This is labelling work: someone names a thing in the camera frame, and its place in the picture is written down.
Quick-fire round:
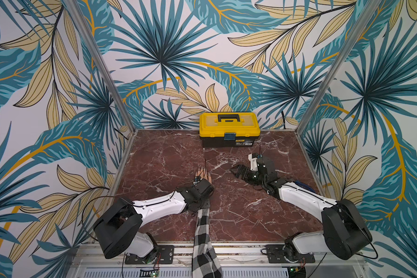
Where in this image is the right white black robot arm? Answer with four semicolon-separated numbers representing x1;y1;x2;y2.
230;153;373;263

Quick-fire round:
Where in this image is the checkered sleeve mannequin forearm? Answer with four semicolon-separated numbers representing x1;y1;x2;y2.
192;208;222;278

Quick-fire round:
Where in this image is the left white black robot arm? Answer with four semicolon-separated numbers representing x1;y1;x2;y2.
92;178;214;260

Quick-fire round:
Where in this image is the mannequin hand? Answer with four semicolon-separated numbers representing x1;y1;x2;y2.
195;167;212;183

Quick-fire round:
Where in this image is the yellow black toolbox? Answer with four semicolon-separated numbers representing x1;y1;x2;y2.
199;112;261;148

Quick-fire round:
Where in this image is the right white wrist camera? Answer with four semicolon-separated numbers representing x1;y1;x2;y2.
248;153;262;171

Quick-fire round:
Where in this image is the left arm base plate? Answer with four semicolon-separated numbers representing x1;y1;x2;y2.
124;244;175;265

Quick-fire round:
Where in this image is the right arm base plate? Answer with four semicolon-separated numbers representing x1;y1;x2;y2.
261;244;316;264

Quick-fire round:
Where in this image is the left aluminium frame post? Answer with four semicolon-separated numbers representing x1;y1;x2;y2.
65;0;136;134

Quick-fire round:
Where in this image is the aluminium frame post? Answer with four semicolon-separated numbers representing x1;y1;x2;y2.
295;0;382;136
65;0;136;134

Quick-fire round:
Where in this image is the right aluminium frame post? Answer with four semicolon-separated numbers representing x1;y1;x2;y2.
295;0;382;136

